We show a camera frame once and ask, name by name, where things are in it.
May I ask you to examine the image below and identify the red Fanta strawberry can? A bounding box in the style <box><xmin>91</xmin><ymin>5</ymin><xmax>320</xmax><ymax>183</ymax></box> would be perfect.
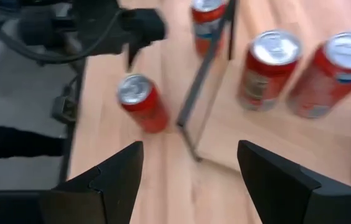
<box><xmin>190</xmin><ymin>0</ymin><xmax>230</xmax><ymax>58</ymax></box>

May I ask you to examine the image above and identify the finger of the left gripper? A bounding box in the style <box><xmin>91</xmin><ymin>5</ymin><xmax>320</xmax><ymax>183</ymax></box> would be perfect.
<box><xmin>127</xmin><ymin>40</ymin><xmax>145</xmax><ymax>72</ymax></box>
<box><xmin>121</xmin><ymin>8</ymin><xmax>167</xmax><ymax>47</ymax></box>

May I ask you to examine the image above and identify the red can with blue logo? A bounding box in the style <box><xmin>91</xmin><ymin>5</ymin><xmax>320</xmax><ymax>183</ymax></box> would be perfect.
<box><xmin>287</xmin><ymin>30</ymin><xmax>351</xmax><ymax>119</ymax></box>

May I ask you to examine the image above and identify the red Coca-Cola can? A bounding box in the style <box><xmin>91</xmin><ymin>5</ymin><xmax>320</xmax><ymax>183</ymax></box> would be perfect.
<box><xmin>117</xmin><ymin>73</ymin><xmax>170</xmax><ymax>134</ymax></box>

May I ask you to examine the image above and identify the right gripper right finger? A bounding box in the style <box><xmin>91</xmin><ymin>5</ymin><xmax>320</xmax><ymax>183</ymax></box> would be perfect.
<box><xmin>237</xmin><ymin>139</ymin><xmax>351</xmax><ymax>224</ymax></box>

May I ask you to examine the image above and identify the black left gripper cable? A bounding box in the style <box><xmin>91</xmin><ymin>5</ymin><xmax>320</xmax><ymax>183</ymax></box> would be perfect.
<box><xmin>0</xmin><ymin>0</ymin><xmax>123</xmax><ymax>65</ymax></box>

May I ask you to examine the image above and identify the red can with black label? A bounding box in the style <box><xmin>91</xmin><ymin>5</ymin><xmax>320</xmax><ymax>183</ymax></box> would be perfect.
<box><xmin>236</xmin><ymin>29</ymin><xmax>303</xmax><ymax>112</ymax></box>

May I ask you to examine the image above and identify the black cable plug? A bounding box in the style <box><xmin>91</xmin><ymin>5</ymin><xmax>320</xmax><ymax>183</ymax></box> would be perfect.
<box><xmin>52</xmin><ymin>95</ymin><xmax>77</xmax><ymax>124</ymax></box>

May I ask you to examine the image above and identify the black aluminium table frame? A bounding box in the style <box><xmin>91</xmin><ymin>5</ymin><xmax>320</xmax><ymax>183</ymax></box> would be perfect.
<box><xmin>58</xmin><ymin>58</ymin><xmax>88</xmax><ymax>184</ymax></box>

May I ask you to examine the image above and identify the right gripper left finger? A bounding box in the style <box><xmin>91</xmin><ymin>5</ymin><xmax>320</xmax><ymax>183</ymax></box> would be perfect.
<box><xmin>40</xmin><ymin>140</ymin><xmax>144</xmax><ymax>224</ymax></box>

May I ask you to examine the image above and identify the wooden shelf with black frame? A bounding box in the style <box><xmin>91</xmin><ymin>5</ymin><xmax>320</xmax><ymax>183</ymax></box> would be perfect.
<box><xmin>176</xmin><ymin>0</ymin><xmax>351</xmax><ymax>194</ymax></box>

